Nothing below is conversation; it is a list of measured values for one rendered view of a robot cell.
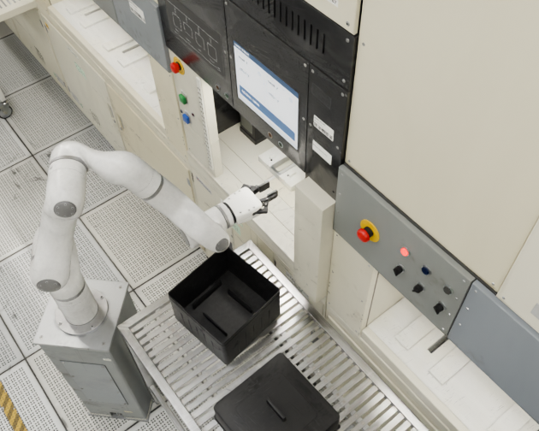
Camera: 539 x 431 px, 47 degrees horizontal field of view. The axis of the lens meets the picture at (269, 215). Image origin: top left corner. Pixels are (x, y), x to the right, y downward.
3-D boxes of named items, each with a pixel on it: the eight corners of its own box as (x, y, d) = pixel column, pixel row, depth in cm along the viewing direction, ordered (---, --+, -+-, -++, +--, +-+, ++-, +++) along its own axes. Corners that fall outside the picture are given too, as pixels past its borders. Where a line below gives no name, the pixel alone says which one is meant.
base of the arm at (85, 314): (48, 333, 219) (31, 308, 204) (65, 286, 231) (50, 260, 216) (99, 338, 218) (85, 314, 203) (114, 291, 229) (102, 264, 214)
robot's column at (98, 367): (87, 415, 278) (32, 343, 217) (104, 357, 295) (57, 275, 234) (148, 422, 276) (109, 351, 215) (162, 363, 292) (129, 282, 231)
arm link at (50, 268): (69, 256, 204) (66, 299, 195) (31, 253, 200) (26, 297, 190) (93, 156, 169) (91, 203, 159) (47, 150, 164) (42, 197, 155)
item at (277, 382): (212, 416, 200) (208, 403, 190) (281, 361, 211) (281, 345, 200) (271, 490, 186) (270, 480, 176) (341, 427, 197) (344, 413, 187)
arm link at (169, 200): (177, 191, 166) (239, 239, 188) (152, 166, 177) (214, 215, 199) (155, 216, 166) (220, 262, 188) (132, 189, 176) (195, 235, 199)
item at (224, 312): (228, 268, 234) (224, 243, 220) (281, 313, 222) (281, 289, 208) (173, 316, 222) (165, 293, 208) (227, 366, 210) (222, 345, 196)
